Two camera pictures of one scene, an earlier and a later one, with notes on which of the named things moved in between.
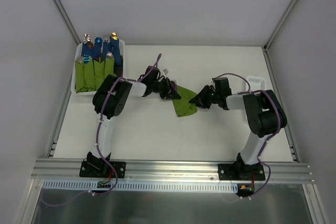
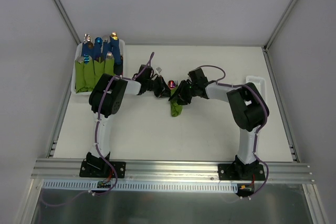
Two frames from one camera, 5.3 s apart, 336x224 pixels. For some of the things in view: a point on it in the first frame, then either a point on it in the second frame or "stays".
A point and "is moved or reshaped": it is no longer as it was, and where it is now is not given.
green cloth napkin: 182,106 is moved or reshaped
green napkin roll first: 80,78 stays
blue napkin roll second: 97,46 stays
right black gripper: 207,97 to 184,93
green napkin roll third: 99,69 stays
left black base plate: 102,169 stays
